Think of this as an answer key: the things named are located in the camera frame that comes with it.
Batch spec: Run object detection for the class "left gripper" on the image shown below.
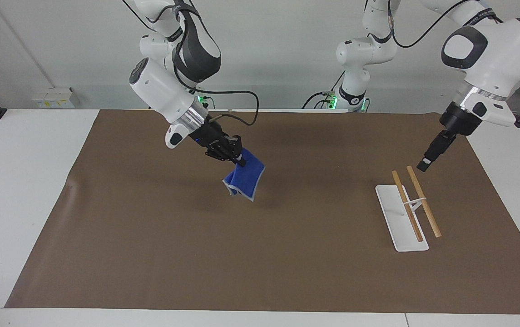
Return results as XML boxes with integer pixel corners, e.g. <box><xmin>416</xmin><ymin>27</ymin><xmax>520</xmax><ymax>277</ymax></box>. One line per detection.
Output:
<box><xmin>433</xmin><ymin>103</ymin><xmax>478</xmax><ymax>151</ymax></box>

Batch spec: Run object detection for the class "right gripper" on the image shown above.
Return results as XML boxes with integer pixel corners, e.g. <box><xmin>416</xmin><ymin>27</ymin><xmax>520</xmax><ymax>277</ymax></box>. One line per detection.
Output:
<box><xmin>192</xmin><ymin>119</ymin><xmax>247</xmax><ymax>167</ymax></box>

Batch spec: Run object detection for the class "blue towel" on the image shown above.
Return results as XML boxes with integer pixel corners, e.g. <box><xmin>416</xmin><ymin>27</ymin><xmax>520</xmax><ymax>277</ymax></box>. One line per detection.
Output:
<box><xmin>223</xmin><ymin>148</ymin><xmax>266</xmax><ymax>202</ymax></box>

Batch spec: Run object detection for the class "white rack with wooden rods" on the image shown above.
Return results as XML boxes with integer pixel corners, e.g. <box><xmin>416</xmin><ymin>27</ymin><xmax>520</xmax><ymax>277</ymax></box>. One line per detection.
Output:
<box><xmin>375</xmin><ymin>165</ymin><xmax>442</xmax><ymax>253</ymax></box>

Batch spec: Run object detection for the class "black cable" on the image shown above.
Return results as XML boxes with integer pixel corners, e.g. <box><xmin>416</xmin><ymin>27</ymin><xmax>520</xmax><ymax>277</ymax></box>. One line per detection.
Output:
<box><xmin>121</xmin><ymin>0</ymin><xmax>152</xmax><ymax>30</ymax></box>
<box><xmin>302</xmin><ymin>70</ymin><xmax>347</xmax><ymax>110</ymax></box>
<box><xmin>195</xmin><ymin>89</ymin><xmax>260</xmax><ymax>127</ymax></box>
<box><xmin>389</xmin><ymin>0</ymin><xmax>472</xmax><ymax>49</ymax></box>

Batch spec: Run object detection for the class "white wall box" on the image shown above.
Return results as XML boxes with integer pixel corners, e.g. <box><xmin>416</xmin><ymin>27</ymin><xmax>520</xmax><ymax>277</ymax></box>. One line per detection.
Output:
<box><xmin>31</xmin><ymin>87</ymin><xmax>80</xmax><ymax>109</ymax></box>

